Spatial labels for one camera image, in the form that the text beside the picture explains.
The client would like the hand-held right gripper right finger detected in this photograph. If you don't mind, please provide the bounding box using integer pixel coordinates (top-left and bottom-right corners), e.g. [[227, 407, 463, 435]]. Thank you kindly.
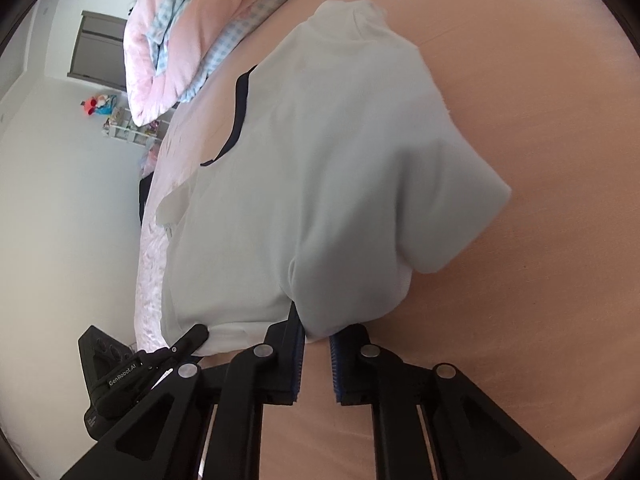
[[329, 324, 576, 480]]

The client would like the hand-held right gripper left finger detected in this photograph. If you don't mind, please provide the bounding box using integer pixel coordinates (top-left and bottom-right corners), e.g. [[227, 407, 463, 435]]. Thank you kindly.
[[60, 302, 306, 480]]

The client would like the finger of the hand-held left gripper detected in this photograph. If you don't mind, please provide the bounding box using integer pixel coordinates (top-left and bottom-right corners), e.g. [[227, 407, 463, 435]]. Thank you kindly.
[[149, 323, 209, 361]]

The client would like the light blue navy-trimmed shirt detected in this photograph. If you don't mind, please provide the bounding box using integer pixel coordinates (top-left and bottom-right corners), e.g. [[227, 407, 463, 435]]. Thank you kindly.
[[155, 0, 513, 358]]

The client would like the black backpack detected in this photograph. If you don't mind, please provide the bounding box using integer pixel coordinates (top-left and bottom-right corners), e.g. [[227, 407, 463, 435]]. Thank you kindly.
[[137, 170, 157, 226]]

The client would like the white shelf rack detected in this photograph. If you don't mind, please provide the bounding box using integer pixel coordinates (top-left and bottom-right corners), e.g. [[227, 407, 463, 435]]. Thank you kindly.
[[102, 105, 161, 146]]

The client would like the pink red plush toy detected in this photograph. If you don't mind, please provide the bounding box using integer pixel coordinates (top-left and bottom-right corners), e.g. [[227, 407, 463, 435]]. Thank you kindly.
[[80, 94, 117, 119]]

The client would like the grey door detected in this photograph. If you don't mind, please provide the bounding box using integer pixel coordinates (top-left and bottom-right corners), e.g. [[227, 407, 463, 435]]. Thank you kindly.
[[67, 10, 131, 93]]

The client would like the folded pink checked quilt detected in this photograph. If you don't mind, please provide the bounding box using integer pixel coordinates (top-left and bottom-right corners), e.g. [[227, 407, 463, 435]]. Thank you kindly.
[[122, 0, 346, 128]]

